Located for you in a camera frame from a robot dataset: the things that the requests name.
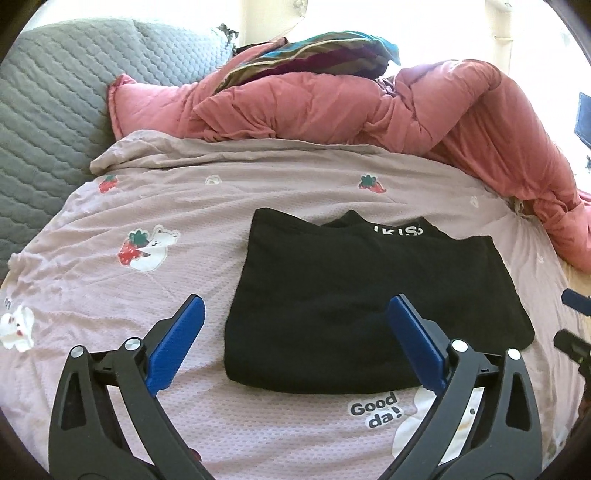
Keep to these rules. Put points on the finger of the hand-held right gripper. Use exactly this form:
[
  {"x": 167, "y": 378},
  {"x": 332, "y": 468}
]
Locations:
[
  {"x": 579, "y": 302},
  {"x": 575, "y": 346}
]

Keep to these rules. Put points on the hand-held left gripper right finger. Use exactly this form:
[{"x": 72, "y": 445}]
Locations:
[{"x": 418, "y": 341}]

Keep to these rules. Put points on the dark blue object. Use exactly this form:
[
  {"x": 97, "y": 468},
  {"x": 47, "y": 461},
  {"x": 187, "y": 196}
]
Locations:
[{"x": 584, "y": 120}]

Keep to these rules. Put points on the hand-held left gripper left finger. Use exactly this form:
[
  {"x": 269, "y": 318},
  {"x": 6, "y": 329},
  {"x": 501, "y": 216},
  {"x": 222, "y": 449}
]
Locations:
[{"x": 178, "y": 341}]

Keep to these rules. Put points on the white bed frame post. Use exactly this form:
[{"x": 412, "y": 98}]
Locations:
[{"x": 501, "y": 32}]

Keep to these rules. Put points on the grey quilted bed cover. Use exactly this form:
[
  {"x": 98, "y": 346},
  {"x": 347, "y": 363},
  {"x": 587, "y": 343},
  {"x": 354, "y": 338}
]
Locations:
[{"x": 46, "y": 115}]

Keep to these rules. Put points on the pink strawberry print bed sheet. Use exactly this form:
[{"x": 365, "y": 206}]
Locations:
[{"x": 184, "y": 198}]

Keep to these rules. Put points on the striped pillow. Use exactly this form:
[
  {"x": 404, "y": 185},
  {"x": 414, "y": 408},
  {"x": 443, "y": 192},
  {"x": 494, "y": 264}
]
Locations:
[{"x": 323, "y": 55}]

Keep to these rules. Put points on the pink comforter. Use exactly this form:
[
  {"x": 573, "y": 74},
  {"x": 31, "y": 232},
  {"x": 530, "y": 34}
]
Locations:
[{"x": 300, "y": 110}]

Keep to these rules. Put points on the black sweatshirt with orange cuffs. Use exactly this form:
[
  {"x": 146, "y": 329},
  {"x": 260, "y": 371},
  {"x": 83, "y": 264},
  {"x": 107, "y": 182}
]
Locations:
[{"x": 323, "y": 300}]

